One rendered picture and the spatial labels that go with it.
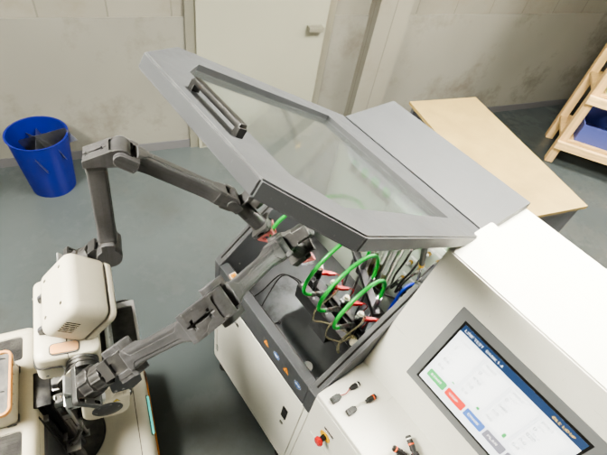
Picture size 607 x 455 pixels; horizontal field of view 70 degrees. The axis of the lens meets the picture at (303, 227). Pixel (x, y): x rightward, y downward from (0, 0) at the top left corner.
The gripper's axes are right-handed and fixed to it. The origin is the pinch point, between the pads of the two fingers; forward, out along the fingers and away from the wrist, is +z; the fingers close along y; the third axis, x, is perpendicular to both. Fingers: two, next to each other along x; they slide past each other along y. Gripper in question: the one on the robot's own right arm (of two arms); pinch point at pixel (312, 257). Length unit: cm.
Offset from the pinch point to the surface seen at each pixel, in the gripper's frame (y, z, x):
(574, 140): 183, 315, 135
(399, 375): 0.9, 22.5, -44.5
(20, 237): -176, -8, 150
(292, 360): -28.7, 9.7, -23.6
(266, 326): -31.7, 6.3, -7.7
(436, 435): 0, 29, -65
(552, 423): 34, 13, -78
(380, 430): -14, 21, -56
